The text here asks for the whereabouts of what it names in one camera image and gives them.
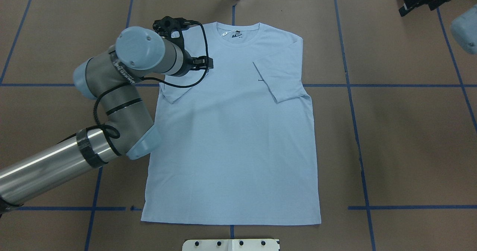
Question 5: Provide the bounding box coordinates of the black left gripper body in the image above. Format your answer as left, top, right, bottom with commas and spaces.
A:
183, 54, 214, 74

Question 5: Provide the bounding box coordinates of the brown paper table cover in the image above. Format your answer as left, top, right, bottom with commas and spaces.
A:
1, 0, 476, 251

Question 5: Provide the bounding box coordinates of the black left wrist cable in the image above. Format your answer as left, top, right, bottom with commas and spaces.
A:
56, 20, 209, 143

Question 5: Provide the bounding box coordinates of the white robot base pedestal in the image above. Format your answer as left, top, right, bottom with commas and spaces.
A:
182, 239, 281, 251

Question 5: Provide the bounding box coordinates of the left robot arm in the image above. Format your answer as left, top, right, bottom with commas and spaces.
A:
1, 26, 213, 214

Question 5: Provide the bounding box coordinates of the light blue t-shirt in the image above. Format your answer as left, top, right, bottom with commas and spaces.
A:
141, 22, 321, 226

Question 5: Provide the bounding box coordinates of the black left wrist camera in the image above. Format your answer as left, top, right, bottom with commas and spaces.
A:
152, 16, 193, 48

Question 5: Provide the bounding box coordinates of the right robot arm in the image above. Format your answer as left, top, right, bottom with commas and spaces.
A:
398, 0, 477, 54

